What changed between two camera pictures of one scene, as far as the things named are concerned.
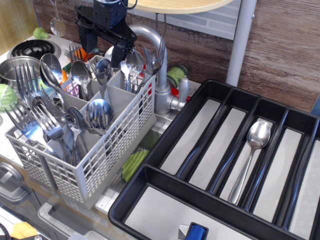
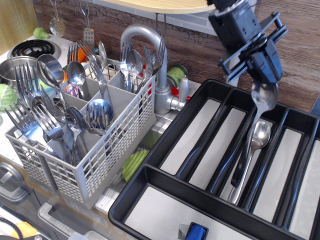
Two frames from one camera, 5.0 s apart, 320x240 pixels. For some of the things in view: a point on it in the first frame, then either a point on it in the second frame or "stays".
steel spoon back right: (134, 64) stays
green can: (176, 73) stays
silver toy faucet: (164, 102) stays
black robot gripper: (107, 17) → (236, 24)
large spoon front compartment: (99, 114) stays
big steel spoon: (104, 69) → (264, 96)
